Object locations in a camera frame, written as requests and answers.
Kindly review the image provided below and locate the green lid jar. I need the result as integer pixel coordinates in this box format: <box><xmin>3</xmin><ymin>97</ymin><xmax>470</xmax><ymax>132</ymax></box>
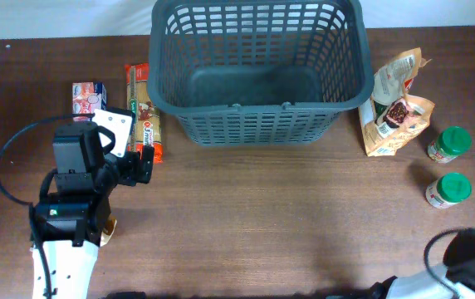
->
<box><xmin>425</xmin><ymin>173</ymin><xmax>472</xmax><ymax>209</ymax></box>
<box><xmin>427</xmin><ymin>126</ymin><xmax>472</xmax><ymax>164</ymax></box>

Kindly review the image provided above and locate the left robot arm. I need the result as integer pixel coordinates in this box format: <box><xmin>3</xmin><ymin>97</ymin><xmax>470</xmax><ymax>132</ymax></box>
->
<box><xmin>29</xmin><ymin>122</ymin><xmax>154</xmax><ymax>298</ymax></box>

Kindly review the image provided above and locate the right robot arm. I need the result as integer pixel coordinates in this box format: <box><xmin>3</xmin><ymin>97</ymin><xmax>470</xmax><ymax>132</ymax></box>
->
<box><xmin>368</xmin><ymin>228</ymin><xmax>475</xmax><ymax>299</ymax></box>

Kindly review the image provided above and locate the small brown paper packet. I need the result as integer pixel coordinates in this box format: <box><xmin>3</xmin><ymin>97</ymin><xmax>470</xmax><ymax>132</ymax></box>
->
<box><xmin>100</xmin><ymin>214</ymin><xmax>117</xmax><ymax>247</ymax></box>

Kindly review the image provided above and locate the orange spaghetti packet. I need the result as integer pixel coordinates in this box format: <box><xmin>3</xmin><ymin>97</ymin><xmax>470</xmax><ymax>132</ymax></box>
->
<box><xmin>125</xmin><ymin>63</ymin><xmax>164</xmax><ymax>164</ymax></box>

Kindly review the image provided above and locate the Kleenex tissue multipack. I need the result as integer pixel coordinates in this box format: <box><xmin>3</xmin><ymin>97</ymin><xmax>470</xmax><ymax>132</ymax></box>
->
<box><xmin>72</xmin><ymin>82</ymin><xmax>107</xmax><ymax>121</ymax></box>

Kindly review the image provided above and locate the grey plastic basket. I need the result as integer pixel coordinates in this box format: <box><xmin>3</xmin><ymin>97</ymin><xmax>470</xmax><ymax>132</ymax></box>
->
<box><xmin>147</xmin><ymin>0</ymin><xmax>374</xmax><ymax>146</ymax></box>

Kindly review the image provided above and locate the brown snack bag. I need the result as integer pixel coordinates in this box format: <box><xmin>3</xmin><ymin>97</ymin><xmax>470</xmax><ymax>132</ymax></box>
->
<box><xmin>358</xmin><ymin>47</ymin><xmax>434</xmax><ymax>157</ymax></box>

